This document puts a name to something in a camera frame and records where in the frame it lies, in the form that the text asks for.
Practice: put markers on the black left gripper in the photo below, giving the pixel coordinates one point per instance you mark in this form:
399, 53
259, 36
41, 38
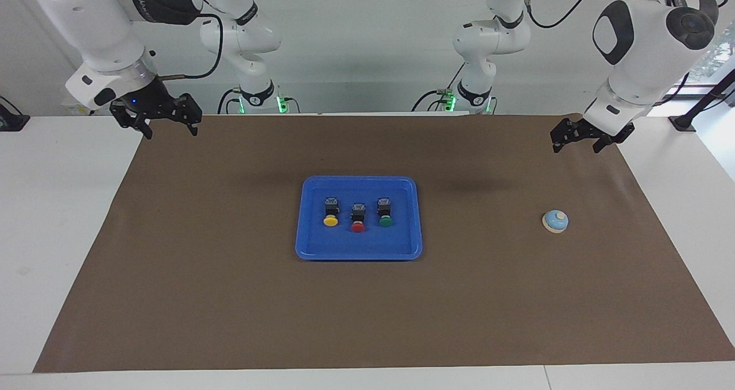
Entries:
580, 130

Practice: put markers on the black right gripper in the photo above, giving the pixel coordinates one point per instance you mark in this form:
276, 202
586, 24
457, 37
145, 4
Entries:
156, 103

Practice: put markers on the light blue call bell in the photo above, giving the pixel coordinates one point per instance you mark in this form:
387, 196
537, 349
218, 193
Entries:
555, 220

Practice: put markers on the yellow push button switch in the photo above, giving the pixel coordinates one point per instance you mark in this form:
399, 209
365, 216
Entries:
331, 212

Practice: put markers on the green push button switch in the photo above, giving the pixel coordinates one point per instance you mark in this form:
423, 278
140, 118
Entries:
385, 213

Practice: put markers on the red push button switch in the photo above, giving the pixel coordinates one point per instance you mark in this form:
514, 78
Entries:
358, 217

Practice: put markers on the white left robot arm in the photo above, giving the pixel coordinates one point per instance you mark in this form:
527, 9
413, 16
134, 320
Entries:
649, 57

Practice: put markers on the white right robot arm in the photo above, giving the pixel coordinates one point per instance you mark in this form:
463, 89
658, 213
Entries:
103, 25

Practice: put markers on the blue plastic tray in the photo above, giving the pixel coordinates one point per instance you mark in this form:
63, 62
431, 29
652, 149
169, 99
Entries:
359, 246

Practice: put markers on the white yellow power strip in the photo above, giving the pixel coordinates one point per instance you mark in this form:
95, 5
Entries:
77, 109

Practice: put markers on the black clamp stand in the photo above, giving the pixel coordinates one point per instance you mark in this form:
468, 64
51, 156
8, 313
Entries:
697, 107

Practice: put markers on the window with greenery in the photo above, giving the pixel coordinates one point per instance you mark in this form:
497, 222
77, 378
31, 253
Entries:
720, 60

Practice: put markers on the brown table mat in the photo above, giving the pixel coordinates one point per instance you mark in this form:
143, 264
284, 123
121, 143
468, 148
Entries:
367, 309

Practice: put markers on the black desk mount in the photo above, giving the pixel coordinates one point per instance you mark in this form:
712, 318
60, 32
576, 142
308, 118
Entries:
11, 120

